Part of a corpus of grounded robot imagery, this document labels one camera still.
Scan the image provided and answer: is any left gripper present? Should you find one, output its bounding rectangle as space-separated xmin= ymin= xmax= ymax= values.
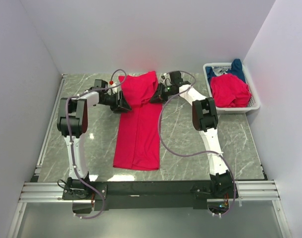
xmin=101 ymin=90 xmax=132 ymax=114

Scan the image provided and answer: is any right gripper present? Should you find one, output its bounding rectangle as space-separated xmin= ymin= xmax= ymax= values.
xmin=149 ymin=83 xmax=174 ymax=104

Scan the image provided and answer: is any red t shirt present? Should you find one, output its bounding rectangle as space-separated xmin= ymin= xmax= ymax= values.
xmin=210 ymin=74 xmax=252 ymax=108
xmin=113 ymin=71 xmax=162 ymax=171

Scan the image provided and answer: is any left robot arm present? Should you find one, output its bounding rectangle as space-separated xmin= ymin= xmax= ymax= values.
xmin=57 ymin=79 xmax=132 ymax=199

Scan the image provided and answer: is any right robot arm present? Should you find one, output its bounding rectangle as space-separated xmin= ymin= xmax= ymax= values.
xmin=150 ymin=71 xmax=237 ymax=199

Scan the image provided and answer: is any red t shirt in basket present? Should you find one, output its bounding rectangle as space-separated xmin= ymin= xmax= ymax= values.
xmin=210 ymin=74 xmax=252 ymax=108

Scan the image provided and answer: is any blue t shirt in basket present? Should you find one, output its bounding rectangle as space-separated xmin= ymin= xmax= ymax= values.
xmin=204 ymin=59 xmax=246 ymax=84

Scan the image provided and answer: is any white plastic laundry basket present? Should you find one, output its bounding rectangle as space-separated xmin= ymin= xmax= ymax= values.
xmin=203 ymin=62 xmax=260 ymax=114

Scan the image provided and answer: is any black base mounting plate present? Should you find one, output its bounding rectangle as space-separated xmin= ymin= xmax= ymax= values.
xmin=62 ymin=180 xmax=238 ymax=210

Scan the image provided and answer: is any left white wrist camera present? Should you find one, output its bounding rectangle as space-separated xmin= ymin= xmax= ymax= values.
xmin=110 ymin=82 xmax=119 ymax=94

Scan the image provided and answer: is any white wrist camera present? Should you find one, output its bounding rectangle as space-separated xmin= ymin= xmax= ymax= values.
xmin=161 ymin=73 xmax=171 ymax=86
xmin=110 ymin=82 xmax=119 ymax=94

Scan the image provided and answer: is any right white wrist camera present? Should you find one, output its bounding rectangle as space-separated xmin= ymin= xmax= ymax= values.
xmin=161 ymin=73 xmax=171 ymax=86

